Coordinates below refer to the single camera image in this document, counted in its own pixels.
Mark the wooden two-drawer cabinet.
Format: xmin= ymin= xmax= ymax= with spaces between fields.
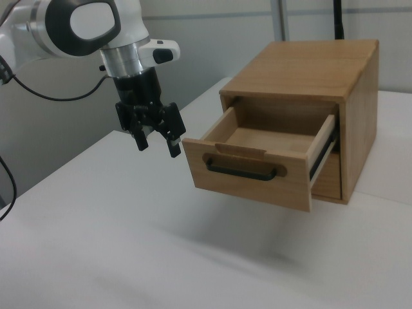
xmin=218 ymin=39 xmax=380 ymax=205

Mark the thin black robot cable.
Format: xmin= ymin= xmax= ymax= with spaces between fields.
xmin=0 ymin=73 xmax=109 ymax=221

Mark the black drawer handle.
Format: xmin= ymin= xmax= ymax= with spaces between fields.
xmin=202 ymin=154 xmax=278 ymax=182

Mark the black pole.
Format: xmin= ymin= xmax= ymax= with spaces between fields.
xmin=331 ymin=0 xmax=347 ymax=41

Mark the wooden drawer with black handle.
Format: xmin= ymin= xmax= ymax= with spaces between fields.
xmin=182 ymin=106 xmax=339 ymax=212

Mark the grey partition post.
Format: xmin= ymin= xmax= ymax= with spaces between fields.
xmin=276 ymin=0 xmax=290 ymax=42

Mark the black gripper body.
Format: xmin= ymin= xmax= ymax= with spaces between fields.
xmin=113 ymin=68 xmax=164 ymax=110

